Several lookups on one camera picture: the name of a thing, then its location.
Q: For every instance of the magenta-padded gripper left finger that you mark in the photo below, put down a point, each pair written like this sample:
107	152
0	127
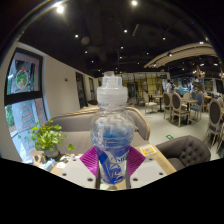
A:
80	171

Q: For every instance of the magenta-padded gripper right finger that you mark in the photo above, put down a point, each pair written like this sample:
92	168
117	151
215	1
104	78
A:
146	170

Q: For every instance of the clear blue-labelled drink bottle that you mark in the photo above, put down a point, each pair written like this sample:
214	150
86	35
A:
111	140

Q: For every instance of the yellow square card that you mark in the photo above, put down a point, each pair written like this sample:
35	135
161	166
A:
148	150

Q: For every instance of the blue and white carton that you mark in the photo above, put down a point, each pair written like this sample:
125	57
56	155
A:
50	164

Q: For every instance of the grey curved sofa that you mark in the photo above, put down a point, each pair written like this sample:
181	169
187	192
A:
73	130

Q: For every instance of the dark grey tufted armchair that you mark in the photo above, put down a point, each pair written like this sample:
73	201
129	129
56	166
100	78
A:
185	150

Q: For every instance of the green potted plant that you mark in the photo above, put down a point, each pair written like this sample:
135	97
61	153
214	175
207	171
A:
46	136

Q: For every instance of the group of dining chairs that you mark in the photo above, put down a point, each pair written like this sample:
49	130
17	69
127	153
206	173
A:
186	106

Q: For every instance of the person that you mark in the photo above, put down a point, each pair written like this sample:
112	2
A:
168	86

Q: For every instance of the group of ceiling lights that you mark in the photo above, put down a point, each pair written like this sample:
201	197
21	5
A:
133	20

